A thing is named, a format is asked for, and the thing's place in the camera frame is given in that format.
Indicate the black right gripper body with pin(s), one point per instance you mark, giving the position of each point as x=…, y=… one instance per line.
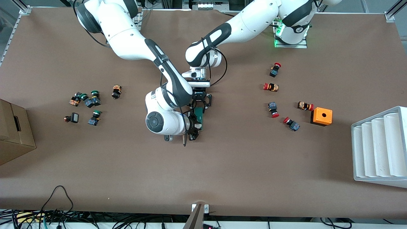
x=191, y=126

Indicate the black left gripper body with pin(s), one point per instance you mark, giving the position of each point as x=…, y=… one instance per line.
x=199, y=94

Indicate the green load switch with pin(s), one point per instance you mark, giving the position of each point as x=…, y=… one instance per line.
x=202, y=118

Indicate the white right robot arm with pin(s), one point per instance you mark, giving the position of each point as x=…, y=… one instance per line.
x=127, y=38

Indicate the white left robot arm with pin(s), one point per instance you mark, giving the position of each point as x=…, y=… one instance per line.
x=254, y=22

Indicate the red emergency button orange block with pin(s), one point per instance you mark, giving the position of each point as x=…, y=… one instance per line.
x=272, y=87
x=305, y=106

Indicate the red emergency button blue block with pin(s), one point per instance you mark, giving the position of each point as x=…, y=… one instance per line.
x=272, y=108
x=274, y=70
x=292, y=124

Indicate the black pushbutton orange block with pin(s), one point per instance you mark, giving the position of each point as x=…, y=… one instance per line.
x=75, y=101
x=116, y=91

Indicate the white power strip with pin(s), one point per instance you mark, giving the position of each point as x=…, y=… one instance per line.
x=206, y=5

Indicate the black device red light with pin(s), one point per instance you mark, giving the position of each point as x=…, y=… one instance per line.
x=210, y=226

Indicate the green pushbutton blue block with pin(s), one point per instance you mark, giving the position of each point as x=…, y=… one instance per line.
x=96, y=100
x=87, y=101
x=94, y=119

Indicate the black square pushbutton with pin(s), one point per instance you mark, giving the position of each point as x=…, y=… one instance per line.
x=74, y=118

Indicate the white slotted tray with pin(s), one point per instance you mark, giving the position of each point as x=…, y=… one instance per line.
x=378, y=146

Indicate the brown cardboard box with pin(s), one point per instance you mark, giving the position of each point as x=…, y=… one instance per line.
x=12, y=140

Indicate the white mounting bracket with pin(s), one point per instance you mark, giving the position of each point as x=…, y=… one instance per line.
x=206, y=208

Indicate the aluminium camera mount post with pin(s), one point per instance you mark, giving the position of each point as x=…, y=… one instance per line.
x=194, y=221

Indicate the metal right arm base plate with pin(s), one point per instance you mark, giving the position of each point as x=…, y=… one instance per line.
x=139, y=22

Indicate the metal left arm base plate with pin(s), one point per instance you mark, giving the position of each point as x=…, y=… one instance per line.
x=291, y=46

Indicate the orange button enclosure box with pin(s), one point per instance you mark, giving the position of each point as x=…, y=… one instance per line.
x=321, y=116

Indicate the aluminium frame profile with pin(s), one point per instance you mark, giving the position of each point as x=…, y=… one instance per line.
x=12, y=31
x=389, y=16

